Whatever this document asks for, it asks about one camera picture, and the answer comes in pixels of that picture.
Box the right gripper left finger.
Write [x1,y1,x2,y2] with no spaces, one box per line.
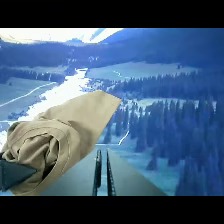
[40,145,102,197]

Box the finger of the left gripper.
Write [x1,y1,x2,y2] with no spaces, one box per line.
[0,158,38,192]

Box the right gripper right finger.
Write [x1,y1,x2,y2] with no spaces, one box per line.
[106,146,167,197]

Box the tan garment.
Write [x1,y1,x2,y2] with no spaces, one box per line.
[0,89,123,197]

